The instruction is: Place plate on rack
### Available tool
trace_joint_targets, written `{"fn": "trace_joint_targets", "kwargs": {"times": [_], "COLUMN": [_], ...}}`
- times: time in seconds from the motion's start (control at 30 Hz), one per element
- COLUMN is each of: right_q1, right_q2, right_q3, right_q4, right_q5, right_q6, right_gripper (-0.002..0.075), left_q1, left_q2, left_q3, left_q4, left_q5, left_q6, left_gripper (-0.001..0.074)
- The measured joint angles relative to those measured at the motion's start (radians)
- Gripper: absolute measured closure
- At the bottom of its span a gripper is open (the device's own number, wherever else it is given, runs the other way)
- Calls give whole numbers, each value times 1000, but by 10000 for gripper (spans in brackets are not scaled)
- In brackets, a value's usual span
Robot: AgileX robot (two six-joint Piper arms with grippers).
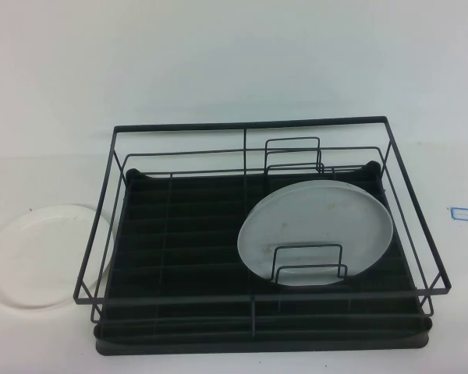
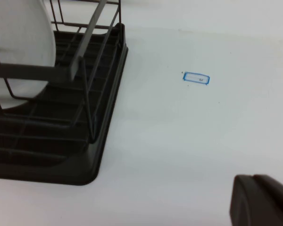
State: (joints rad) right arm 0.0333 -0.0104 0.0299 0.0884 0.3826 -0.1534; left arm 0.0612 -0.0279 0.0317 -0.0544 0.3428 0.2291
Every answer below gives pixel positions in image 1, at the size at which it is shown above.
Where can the black plastic drip tray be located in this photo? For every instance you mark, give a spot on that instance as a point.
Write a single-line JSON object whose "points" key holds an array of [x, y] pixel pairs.
{"points": [[203, 218]]}

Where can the blue outlined table sticker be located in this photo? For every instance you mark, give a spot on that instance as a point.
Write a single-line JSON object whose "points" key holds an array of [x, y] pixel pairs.
{"points": [[464, 214]]}

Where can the stained white round plate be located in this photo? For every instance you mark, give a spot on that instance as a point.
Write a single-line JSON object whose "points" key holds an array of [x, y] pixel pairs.
{"points": [[316, 222]]}

